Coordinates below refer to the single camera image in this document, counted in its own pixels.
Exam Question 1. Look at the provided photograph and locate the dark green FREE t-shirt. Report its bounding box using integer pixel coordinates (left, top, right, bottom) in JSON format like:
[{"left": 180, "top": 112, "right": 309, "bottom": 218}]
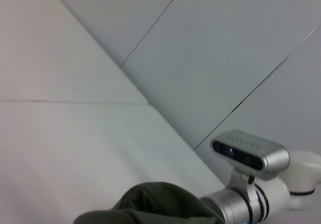
[{"left": 72, "top": 181, "right": 226, "bottom": 224}]

